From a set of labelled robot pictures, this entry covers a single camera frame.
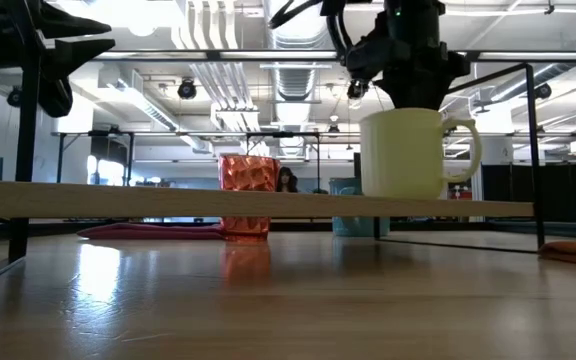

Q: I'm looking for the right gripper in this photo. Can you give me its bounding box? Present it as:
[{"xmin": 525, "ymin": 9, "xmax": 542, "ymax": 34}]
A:
[{"xmin": 345, "ymin": 10, "xmax": 472, "ymax": 110}]

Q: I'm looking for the pale yellow ceramic mug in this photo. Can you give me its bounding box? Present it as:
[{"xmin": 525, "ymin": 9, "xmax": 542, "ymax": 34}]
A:
[{"xmin": 359, "ymin": 107, "xmax": 483, "ymax": 201}]

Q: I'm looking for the wooden shelf with black frame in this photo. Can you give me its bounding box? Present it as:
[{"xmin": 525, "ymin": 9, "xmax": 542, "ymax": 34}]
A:
[{"xmin": 0, "ymin": 0, "xmax": 546, "ymax": 296}]

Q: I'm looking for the black partition wall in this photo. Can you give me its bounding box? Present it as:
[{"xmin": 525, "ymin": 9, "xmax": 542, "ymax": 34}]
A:
[{"xmin": 481, "ymin": 149, "xmax": 576, "ymax": 224}]

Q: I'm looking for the pink folded cloth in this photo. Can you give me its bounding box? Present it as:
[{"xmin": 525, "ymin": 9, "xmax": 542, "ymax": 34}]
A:
[{"xmin": 76, "ymin": 222, "xmax": 227, "ymax": 242}]

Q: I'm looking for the black cable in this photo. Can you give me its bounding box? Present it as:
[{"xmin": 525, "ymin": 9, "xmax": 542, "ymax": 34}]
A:
[
  {"xmin": 267, "ymin": 0, "xmax": 325, "ymax": 30},
  {"xmin": 324, "ymin": 0, "xmax": 353, "ymax": 59}
]

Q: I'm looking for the overhead rig bar with lights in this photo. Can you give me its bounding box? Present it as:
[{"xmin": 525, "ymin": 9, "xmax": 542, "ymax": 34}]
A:
[{"xmin": 92, "ymin": 48, "xmax": 576, "ymax": 63}]

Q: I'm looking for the teal cup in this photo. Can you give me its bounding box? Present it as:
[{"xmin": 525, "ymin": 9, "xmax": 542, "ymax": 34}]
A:
[{"xmin": 328, "ymin": 177, "xmax": 391, "ymax": 238}]

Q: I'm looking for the black background station frame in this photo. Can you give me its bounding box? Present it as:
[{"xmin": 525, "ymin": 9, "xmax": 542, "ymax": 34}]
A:
[
  {"xmin": 244, "ymin": 130, "xmax": 322, "ymax": 194},
  {"xmin": 54, "ymin": 128, "xmax": 136, "ymax": 185}
]

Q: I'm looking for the orange faceted shiny cup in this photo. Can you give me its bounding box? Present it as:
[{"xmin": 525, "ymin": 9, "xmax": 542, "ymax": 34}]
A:
[{"xmin": 217, "ymin": 154, "xmax": 282, "ymax": 242}]

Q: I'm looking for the person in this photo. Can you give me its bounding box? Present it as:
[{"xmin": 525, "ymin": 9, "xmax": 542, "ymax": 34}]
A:
[{"xmin": 274, "ymin": 166, "xmax": 300, "ymax": 194}]

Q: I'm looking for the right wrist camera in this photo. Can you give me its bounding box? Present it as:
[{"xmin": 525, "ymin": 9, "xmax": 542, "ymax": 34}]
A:
[{"xmin": 346, "ymin": 78, "xmax": 370, "ymax": 100}]

